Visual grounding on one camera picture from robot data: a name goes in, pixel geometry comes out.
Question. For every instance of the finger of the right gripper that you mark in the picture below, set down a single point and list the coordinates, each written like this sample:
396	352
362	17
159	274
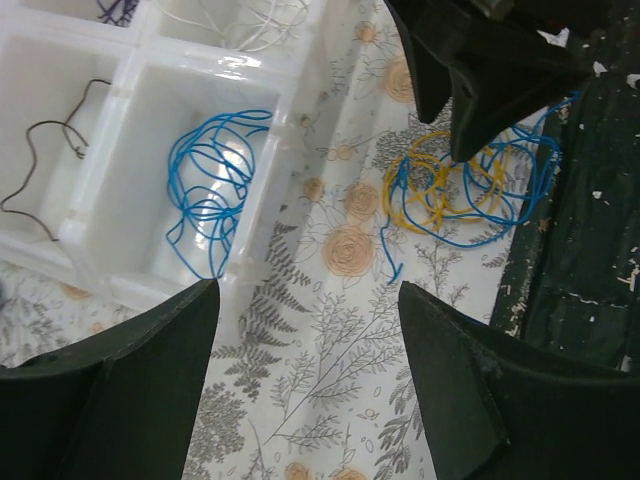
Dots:
499	79
431	80

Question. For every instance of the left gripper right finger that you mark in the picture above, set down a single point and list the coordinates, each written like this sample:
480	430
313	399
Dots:
494	407

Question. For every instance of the white compartment tray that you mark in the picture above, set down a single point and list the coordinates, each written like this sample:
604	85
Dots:
89	113

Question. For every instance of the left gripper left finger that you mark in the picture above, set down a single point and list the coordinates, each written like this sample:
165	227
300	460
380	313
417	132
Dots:
120	404

